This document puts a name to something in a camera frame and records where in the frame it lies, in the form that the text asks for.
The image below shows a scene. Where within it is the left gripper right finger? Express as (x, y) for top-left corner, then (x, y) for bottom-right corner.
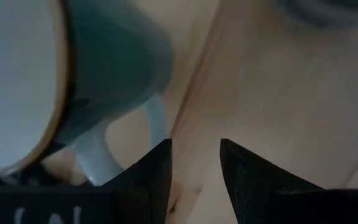
(219, 138), (358, 224)

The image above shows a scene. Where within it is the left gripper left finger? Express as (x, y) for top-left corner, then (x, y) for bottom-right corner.
(0, 138), (173, 224)

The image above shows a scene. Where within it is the teal mug white handle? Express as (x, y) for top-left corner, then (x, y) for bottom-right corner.
(0, 0), (175, 187)

